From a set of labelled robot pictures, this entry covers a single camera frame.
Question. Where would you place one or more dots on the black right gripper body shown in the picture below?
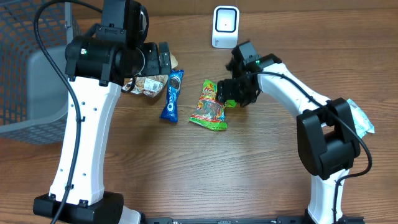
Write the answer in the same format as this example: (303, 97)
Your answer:
(236, 89)

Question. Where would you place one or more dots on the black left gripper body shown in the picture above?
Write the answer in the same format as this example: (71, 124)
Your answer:
(152, 64)

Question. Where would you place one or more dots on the beige clear cookie bag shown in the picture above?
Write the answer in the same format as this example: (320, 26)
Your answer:
(149, 86)

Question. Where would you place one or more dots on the green Haribo gummy bag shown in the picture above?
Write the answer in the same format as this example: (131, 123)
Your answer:
(209, 113)

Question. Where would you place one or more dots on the blue Oreo cookie pack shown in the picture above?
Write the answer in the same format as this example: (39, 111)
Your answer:
(170, 111)

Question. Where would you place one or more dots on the teal white snack packet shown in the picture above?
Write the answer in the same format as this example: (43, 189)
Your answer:
(361, 120)

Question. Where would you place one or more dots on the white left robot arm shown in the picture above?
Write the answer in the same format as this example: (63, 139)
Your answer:
(97, 64)

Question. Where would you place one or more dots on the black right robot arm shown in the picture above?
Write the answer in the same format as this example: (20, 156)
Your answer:
(326, 138)

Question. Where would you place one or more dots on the white barcode scanner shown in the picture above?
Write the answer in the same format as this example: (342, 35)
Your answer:
(225, 27)

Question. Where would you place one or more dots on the grey plastic mesh basket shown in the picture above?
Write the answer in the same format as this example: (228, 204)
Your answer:
(34, 100)

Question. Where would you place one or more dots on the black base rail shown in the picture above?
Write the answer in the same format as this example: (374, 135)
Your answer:
(279, 220)

